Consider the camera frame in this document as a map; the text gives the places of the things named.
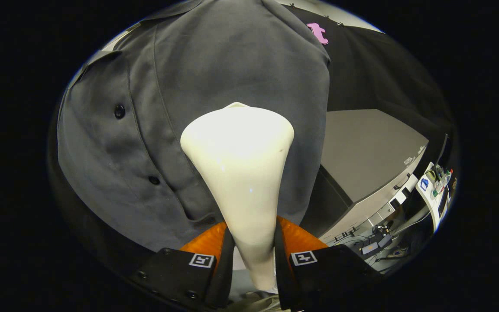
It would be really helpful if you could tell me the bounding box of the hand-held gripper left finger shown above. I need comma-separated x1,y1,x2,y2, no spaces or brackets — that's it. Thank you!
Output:
130,221,236,310

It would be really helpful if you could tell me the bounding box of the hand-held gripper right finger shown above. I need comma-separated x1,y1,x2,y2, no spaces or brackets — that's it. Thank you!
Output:
274,217,382,312

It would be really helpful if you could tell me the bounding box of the white garment steamer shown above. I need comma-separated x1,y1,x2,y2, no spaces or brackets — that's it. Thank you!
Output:
180,102,295,293

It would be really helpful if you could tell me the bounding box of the grey button shirt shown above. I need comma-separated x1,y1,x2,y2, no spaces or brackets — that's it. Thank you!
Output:
57,0,331,253

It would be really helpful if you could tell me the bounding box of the grey cabinet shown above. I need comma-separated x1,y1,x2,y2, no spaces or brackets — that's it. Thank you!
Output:
314,108,430,244

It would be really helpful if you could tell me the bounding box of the white desk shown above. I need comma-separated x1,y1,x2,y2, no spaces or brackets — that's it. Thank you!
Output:
415,161,454,233

